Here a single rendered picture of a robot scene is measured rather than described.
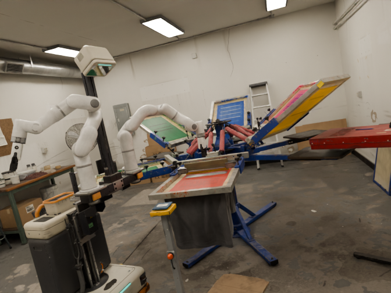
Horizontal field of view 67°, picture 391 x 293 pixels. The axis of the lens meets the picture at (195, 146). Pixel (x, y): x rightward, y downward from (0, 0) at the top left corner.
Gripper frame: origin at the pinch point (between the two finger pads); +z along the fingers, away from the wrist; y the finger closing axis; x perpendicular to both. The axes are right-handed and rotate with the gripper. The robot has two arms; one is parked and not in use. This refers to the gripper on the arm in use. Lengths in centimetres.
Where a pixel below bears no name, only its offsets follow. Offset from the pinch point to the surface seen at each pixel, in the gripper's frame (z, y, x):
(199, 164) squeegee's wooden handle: 8.3, 1.0, -5.8
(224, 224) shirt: 43, 49, 18
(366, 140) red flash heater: 5, 9, 121
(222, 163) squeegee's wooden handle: 9.5, 0.8, 14.4
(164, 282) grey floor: 112, 10, -58
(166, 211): 17, 83, -7
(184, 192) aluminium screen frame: 14, 59, -2
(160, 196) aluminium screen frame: 15, 59, -20
